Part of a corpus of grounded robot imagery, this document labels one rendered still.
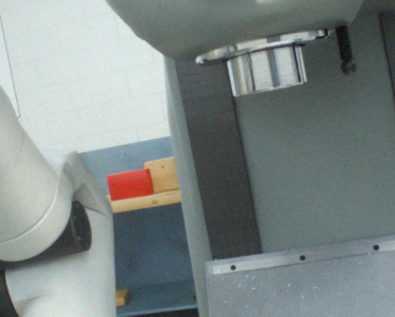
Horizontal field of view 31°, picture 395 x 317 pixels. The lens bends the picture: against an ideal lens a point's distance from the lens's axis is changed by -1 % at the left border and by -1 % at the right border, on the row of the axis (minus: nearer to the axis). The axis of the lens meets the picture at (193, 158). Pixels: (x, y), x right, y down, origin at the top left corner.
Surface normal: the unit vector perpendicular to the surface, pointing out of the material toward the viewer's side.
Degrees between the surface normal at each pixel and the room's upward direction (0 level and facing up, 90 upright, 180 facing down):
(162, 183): 90
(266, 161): 90
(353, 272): 63
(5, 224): 137
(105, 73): 90
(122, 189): 90
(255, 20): 148
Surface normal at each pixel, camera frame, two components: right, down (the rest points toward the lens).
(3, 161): 0.82, 0.46
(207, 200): -0.23, 0.10
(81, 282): 0.33, -0.59
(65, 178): 0.97, -0.22
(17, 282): -0.27, -0.56
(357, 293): -0.29, -0.36
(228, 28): -0.01, 0.89
